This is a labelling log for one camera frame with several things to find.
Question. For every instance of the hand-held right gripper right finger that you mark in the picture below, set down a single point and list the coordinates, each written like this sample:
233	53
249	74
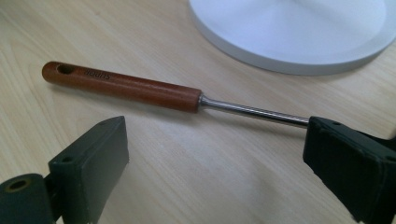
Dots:
351	165

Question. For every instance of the white utensil rack stand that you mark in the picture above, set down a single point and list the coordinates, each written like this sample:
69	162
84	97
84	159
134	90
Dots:
295	31

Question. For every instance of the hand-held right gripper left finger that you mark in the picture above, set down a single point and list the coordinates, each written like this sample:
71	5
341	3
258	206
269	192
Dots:
90	161

